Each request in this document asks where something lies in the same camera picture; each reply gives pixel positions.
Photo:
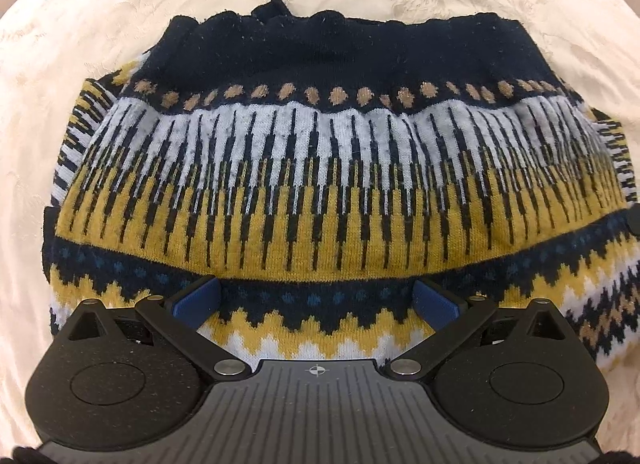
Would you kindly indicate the patterned knit sweater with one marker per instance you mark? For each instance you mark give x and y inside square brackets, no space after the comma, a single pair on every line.
[317,166]

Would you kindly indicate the cream bedspread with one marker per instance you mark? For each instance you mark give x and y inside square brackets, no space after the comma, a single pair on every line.
[48,47]

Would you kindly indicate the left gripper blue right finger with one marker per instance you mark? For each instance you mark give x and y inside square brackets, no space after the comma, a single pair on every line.
[455,320]

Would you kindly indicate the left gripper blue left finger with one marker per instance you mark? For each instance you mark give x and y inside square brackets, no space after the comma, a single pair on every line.
[177,319]

